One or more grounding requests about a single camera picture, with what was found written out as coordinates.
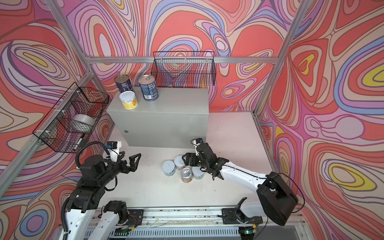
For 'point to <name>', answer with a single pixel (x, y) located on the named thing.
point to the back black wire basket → (184, 69)
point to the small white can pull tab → (182, 162)
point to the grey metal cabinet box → (177, 119)
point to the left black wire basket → (69, 124)
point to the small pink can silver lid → (186, 175)
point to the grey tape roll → (82, 123)
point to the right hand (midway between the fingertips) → (188, 160)
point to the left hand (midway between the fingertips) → (133, 153)
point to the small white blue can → (197, 173)
